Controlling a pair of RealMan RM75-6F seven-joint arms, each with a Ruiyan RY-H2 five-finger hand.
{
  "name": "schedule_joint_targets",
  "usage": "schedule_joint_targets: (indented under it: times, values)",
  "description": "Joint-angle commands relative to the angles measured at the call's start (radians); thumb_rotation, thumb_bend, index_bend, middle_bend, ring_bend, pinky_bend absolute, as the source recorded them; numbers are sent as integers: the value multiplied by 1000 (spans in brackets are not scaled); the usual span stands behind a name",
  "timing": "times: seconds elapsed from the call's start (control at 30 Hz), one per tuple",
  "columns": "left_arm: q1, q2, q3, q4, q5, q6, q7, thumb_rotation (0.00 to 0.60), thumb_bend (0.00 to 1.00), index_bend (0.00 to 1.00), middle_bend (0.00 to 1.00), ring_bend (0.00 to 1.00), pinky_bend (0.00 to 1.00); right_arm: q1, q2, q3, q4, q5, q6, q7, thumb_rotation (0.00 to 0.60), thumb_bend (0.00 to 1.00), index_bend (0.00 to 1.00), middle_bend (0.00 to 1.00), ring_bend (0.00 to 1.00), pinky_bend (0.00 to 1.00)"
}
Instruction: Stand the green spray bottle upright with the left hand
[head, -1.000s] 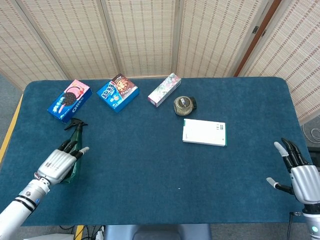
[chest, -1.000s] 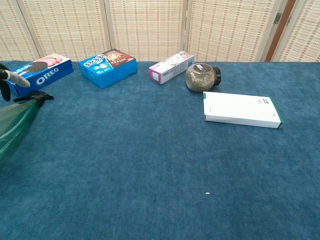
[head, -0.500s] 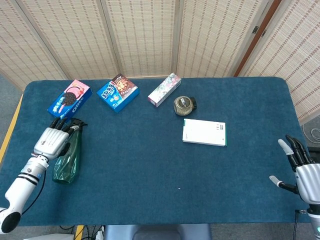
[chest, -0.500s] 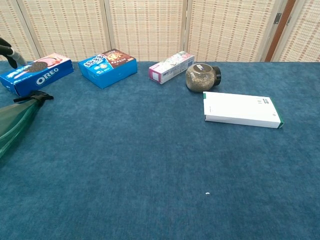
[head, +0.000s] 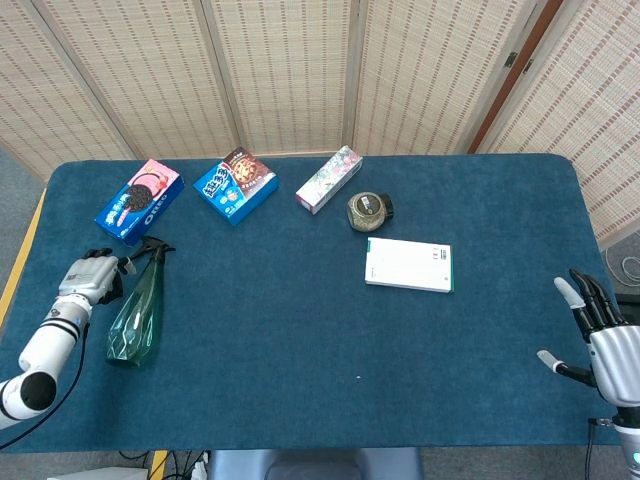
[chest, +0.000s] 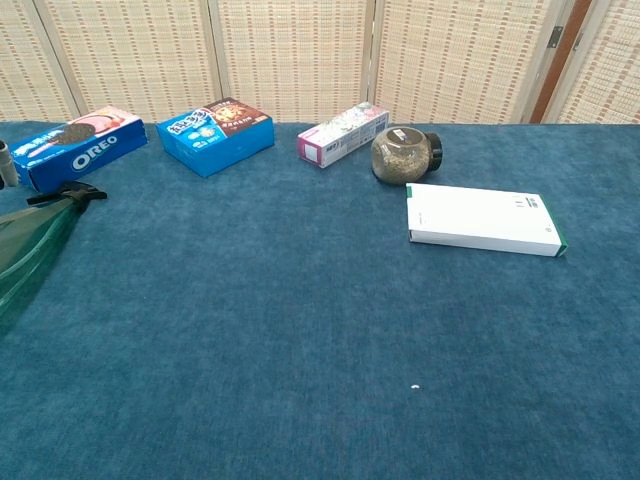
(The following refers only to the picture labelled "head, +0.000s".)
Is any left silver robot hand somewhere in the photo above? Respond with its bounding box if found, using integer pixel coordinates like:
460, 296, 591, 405
57, 247, 137, 306

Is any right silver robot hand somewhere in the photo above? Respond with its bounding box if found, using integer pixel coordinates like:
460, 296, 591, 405
537, 268, 640, 406

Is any green transparent spray bottle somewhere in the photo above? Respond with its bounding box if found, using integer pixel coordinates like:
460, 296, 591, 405
105, 235, 177, 367

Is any yellow floor tape strip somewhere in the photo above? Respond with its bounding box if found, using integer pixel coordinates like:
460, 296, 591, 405
148, 449, 170, 480
0, 188, 47, 329

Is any blue Oreo cookie box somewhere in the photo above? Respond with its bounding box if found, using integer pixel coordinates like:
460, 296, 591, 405
94, 158, 186, 248

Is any blue chocolate cookie box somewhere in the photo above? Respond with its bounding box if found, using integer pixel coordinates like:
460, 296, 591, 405
192, 146, 280, 227

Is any white floor box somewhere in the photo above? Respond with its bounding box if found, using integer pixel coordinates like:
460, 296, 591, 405
59, 466, 151, 480

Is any white flat box green edge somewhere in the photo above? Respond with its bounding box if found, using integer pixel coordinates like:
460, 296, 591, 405
364, 236, 456, 294

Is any blue table cloth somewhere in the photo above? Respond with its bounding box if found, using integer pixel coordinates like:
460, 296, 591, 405
0, 152, 626, 454

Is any floral toothpaste box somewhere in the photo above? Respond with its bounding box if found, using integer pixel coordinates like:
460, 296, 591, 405
294, 145, 364, 216

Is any bamboo folding screen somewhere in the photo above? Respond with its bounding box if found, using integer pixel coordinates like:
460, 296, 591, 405
0, 0, 640, 251

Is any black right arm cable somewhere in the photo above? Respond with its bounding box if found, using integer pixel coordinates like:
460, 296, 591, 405
583, 417, 616, 480

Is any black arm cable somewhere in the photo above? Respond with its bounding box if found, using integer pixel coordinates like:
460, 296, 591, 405
583, 417, 616, 480
0, 322, 91, 450

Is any white floor cable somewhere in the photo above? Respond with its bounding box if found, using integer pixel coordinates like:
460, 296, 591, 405
605, 244, 640, 286

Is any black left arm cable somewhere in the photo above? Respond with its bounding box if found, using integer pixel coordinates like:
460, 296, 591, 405
0, 322, 91, 450

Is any brown wooden post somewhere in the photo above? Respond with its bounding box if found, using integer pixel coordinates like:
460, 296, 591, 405
467, 0, 564, 154

